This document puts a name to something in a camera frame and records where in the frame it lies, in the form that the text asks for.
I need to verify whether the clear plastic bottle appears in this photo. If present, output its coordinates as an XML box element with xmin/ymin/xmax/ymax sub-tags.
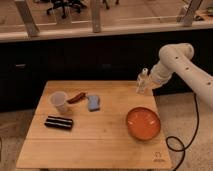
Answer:
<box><xmin>136</xmin><ymin>68</ymin><xmax>148</xmax><ymax>94</ymax></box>

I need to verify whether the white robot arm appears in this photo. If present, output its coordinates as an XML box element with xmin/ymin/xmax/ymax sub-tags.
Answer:
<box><xmin>145</xmin><ymin>43</ymin><xmax>213</xmax><ymax>110</ymax></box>

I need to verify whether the orange bowl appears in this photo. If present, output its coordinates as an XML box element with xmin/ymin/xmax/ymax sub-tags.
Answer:
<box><xmin>126</xmin><ymin>107</ymin><xmax>161</xmax><ymax>141</ymax></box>

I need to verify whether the blue sponge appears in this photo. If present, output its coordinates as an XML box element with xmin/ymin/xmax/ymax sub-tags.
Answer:
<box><xmin>87</xmin><ymin>95</ymin><xmax>100</xmax><ymax>112</ymax></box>

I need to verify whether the wooden table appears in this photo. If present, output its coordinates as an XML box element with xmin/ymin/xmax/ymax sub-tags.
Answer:
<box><xmin>16</xmin><ymin>81</ymin><xmax>171</xmax><ymax>169</ymax></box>

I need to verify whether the translucent plastic cup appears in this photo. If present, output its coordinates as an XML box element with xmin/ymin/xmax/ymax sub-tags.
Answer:
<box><xmin>49</xmin><ymin>91</ymin><xmax>68</xmax><ymax>114</ymax></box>

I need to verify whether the black striped rectangular block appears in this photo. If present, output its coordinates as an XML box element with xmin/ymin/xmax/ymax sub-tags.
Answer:
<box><xmin>44</xmin><ymin>116</ymin><xmax>74</xmax><ymax>130</ymax></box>

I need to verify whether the black office chair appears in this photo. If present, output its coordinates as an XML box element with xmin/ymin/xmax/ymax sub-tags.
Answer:
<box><xmin>46</xmin><ymin>0</ymin><xmax>86</xmax><ymax>19</ymax></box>

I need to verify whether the black cable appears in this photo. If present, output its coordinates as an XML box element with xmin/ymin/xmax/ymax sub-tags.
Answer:
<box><xmin>165</xmin><ymin>93</ymin><xmax>200</xmax><ymax>171</ymax></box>

